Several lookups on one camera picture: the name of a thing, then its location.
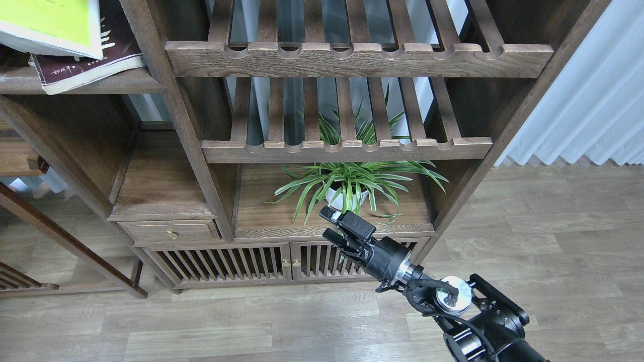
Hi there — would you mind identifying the dark wooden bookshelf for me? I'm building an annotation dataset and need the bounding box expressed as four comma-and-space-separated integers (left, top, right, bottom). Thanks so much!
2, 1, 609, 291

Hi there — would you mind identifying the green spider plant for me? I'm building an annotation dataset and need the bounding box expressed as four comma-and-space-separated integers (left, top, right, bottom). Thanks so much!
267, 84, 449, 263

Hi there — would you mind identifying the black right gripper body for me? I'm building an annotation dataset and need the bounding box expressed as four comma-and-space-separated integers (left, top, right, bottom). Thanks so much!
340, 234, 421, 293

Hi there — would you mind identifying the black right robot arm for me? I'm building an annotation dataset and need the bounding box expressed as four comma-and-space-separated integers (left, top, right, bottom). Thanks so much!
320, 207, 544, 361

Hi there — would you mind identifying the yellow green cover book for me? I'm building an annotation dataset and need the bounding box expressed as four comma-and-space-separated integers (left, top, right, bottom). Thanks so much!
1, 1, 103, 59

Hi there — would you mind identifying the white pleated curtain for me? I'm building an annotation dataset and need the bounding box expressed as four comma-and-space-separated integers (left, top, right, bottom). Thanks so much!
495, 1, 643, 166

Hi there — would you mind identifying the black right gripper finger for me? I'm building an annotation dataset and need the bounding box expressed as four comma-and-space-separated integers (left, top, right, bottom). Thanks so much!
323, 228, 359, 257
319, 206, 376, 241

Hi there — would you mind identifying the dark maroon cover book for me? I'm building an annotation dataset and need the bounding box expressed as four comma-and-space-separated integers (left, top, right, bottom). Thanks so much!
29, 1, 146, 96

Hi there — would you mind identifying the white plant pot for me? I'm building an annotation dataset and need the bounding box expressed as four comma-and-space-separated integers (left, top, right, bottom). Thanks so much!
325, 186, 369, 215

